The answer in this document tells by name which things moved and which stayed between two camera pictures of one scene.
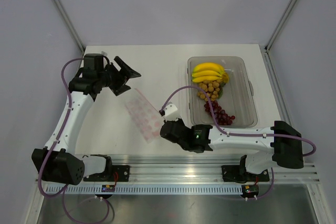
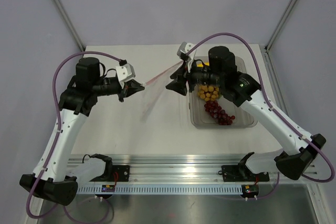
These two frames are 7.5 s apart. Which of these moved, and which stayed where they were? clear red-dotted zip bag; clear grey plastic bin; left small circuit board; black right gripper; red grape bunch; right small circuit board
Moved: black right gripper; clear red-dotted zip bag
Stayed: red grape bunch; left small circuit board; right small circuit board; clear grey plastic bin
